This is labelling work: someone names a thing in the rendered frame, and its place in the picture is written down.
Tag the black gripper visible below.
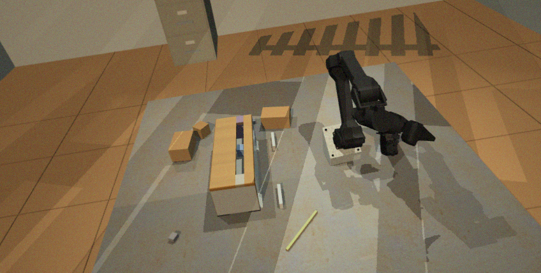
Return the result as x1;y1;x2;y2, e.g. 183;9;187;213
382;112;436;146

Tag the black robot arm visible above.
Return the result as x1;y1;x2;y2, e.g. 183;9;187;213
326;50;400;156

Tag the yellow-green thin stick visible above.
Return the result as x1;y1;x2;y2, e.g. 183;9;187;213
286;210;318;251

